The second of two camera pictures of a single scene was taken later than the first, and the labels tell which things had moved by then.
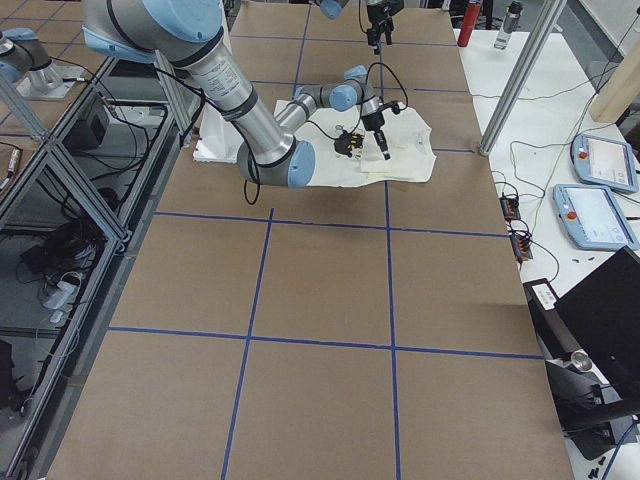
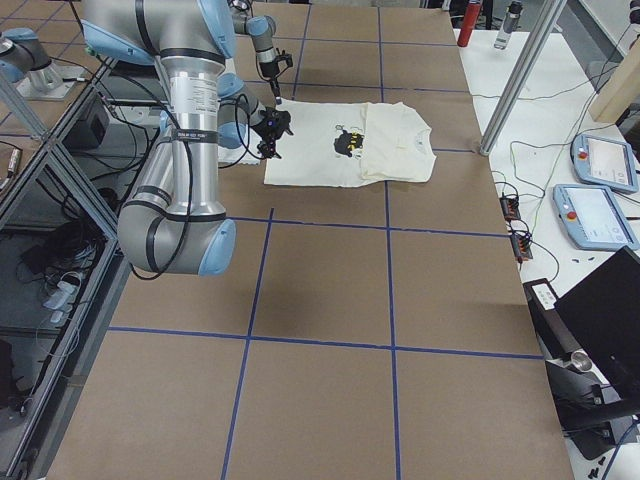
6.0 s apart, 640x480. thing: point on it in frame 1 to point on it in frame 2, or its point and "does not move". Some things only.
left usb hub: (521, 247) does not move
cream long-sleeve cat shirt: (346, 151) does not move
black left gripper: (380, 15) to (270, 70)
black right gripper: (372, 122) to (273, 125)
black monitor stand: (587, 402) does not move
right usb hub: (510, 208) does not move
